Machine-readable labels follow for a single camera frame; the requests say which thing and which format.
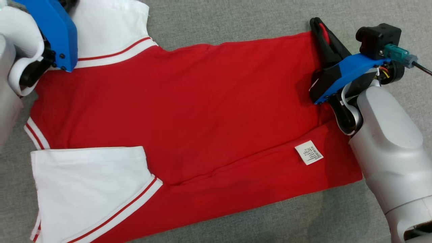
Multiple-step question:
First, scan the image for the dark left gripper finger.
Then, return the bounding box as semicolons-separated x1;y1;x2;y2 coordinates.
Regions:
59;0;80;12

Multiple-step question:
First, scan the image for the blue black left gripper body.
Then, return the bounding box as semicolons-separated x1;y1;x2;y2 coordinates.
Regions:
13;0;79;87

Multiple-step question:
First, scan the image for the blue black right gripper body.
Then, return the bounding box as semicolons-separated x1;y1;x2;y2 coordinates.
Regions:
308;54;406;106

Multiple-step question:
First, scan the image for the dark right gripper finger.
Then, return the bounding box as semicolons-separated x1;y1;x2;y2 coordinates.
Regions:
309;17;334;72
319;20;352;66

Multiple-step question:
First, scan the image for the red jersey with white sleeves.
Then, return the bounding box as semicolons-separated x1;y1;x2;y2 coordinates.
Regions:
24;0;363;243

